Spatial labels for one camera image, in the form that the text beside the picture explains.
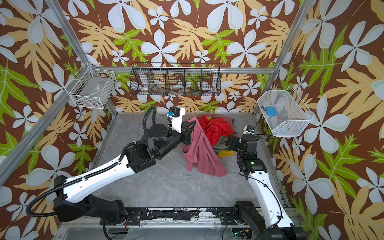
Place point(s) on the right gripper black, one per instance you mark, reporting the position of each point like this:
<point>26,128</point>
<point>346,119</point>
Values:
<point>233,142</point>

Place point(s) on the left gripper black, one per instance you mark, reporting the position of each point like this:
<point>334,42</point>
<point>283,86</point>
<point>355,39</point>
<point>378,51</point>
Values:
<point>185,133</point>

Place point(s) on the pink cloth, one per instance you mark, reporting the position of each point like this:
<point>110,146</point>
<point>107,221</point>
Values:
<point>200,153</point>

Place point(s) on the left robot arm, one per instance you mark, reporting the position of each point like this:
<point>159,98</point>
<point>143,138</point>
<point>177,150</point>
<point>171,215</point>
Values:
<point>76,199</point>

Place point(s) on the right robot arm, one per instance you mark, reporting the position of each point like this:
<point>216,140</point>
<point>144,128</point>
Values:
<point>274,223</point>

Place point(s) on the yellow cloth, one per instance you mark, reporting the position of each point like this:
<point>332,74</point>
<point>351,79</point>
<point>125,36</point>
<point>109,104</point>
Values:
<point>226,153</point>

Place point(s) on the red cloth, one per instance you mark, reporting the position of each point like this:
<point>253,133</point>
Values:
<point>216,126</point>

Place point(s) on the blue object in basket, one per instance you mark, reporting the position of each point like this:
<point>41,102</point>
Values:
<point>270,111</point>

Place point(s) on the white mesh basket right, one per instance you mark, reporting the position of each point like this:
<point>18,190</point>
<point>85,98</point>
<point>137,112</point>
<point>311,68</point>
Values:
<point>293,114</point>

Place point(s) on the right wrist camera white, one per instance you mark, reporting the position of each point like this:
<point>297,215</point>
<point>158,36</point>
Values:
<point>249,130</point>

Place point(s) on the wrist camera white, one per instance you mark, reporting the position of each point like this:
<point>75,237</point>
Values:
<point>175,118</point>
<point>249,130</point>

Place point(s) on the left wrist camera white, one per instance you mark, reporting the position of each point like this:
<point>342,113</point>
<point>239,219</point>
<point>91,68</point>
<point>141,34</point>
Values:
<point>175,118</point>

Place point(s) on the black wire basket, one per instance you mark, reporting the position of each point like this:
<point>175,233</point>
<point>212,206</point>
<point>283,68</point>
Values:
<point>179,79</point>

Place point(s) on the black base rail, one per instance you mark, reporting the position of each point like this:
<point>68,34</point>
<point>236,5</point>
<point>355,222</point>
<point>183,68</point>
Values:
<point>211,215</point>

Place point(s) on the white wire basket left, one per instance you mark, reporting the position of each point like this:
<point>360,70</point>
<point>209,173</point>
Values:
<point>91,87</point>

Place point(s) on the aluminium frame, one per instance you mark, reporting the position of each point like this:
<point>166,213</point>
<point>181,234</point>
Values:
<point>39,55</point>

